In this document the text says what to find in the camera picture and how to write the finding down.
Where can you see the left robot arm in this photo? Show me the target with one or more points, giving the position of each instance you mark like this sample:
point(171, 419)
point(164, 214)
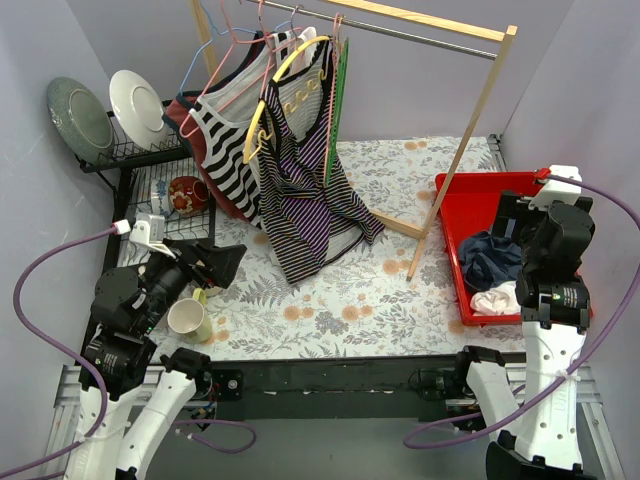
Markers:
point(129, 302)

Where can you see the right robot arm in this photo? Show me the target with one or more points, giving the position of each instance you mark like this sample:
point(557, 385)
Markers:
point(537, 438)

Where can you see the red plastic bin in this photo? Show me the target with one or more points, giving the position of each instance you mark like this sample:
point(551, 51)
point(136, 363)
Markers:
point(549, 290)

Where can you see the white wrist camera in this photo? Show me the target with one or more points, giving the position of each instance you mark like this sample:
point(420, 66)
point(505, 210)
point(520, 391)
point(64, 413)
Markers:
point(147, 231)
point(554, 188)

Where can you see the floral table cloth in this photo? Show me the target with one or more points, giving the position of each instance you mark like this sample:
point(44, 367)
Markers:
point(362, 304)

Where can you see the white pink cloth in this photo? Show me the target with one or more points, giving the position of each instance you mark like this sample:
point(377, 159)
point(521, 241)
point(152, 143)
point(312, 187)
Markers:
point(497, 301)

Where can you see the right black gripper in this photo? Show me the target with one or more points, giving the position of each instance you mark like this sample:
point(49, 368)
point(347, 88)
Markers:
point(513, 215)

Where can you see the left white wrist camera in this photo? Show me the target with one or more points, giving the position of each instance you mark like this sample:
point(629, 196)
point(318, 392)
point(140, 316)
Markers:
point(147, 231)

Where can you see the white ceramic plate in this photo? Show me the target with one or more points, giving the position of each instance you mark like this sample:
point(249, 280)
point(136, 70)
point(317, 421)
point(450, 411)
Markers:
point(138, 109)

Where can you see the black wire dish rack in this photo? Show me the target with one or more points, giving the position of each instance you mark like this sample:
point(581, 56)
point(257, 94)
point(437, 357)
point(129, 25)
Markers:
point(130, 171)

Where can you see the purple striped tank top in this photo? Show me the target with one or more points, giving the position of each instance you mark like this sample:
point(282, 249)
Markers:
point(311, 217)

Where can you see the navy blue tank top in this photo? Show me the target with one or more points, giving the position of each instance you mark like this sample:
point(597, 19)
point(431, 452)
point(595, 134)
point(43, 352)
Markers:
point(487, 261)

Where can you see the maroon tank top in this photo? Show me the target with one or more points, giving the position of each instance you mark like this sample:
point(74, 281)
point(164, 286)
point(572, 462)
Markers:
point(178, 119)

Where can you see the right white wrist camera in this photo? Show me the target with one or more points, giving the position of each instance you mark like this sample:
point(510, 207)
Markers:
point(554, 188)

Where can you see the black white striped tank top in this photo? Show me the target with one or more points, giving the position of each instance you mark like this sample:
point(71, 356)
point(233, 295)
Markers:
point(223, 115)

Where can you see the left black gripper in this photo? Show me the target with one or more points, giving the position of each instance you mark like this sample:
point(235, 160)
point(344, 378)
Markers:
point(195, 261)

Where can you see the green plastic hanger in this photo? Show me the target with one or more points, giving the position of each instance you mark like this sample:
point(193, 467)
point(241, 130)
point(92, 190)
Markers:
point(336, 103)

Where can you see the red floral bowl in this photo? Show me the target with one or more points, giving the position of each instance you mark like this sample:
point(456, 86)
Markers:
point(189, 195)

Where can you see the yellow plastic hanger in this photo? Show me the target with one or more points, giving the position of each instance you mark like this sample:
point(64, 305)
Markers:
point(249, 152)

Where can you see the blue white ceramic cup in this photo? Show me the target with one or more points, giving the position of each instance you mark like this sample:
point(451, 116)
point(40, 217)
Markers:
point(159, 198)

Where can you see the wooden clothes rack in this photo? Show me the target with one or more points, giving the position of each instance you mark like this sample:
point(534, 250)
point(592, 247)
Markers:
point(504, 39)

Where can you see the blue wire hanger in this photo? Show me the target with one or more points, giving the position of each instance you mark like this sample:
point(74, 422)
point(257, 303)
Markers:
point(206, 16)

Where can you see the grey green ceramic plate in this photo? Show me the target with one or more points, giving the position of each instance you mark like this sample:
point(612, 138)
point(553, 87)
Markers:
point(80, 120)

